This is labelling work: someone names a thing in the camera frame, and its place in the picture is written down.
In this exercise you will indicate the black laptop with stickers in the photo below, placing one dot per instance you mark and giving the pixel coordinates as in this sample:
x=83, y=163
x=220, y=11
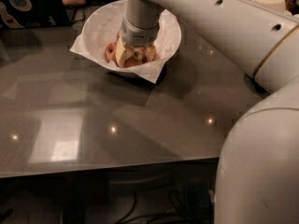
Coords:
x=20, y=14

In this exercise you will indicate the white paper liner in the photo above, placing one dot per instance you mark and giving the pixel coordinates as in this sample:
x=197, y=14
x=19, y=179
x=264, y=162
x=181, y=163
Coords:
x=149, y=69

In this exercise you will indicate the white bowl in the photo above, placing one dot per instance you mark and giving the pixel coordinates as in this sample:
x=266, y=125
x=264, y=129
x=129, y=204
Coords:
x=99, y=25

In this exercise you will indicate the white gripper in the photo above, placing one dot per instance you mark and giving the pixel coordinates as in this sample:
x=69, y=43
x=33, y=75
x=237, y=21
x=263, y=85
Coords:
x=139, y=34

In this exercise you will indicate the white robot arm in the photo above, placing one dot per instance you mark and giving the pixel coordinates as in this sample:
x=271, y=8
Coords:
x=257, y=179

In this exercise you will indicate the white foam container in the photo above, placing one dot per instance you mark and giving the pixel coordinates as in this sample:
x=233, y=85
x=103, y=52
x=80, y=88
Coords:
x=277, y=5

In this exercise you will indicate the red apple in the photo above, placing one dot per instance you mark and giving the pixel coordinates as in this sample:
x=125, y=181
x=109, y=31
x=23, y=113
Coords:
x=110, y=52
x=134, y=59

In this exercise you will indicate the dark power adapter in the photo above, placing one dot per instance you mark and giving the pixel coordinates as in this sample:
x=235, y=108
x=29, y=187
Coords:
x=197, y=199

